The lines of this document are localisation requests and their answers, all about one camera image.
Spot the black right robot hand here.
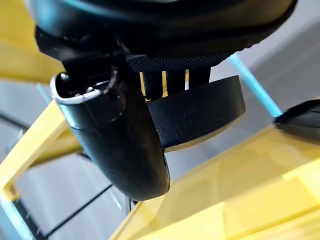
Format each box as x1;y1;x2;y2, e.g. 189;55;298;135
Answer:
32;0;299;202

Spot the black sole-shaped part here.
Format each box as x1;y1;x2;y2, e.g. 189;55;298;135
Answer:
273;99;320;138
146;75;246;154

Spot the yellow shelf beam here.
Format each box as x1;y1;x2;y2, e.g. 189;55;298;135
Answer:
0;99;85;202

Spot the blue shelf post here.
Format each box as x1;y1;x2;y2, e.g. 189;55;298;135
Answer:
0;194;35;240
226;53;285;119

